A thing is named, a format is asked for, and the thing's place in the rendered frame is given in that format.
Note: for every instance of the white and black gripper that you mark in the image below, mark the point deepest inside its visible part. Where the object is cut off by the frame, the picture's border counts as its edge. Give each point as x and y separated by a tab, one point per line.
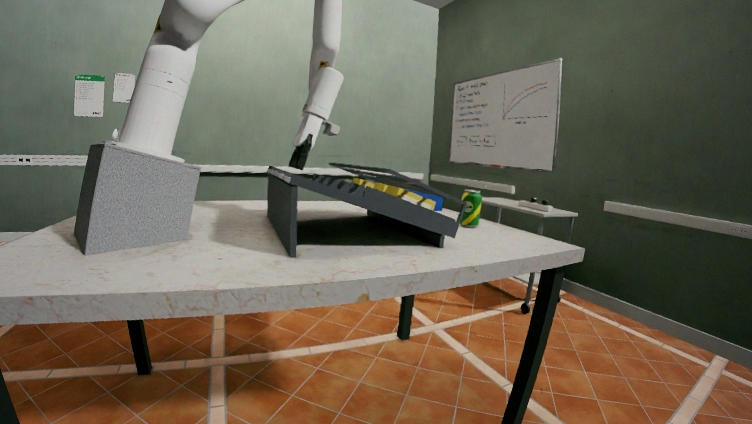
308	131

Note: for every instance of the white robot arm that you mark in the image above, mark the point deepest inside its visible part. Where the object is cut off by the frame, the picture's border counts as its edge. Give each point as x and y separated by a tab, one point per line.
165	74

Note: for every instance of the blue open box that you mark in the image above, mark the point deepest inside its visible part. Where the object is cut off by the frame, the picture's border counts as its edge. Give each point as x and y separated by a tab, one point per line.
438	200

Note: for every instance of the green and yellow drink can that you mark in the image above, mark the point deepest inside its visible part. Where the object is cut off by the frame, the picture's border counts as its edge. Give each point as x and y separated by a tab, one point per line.
471	214

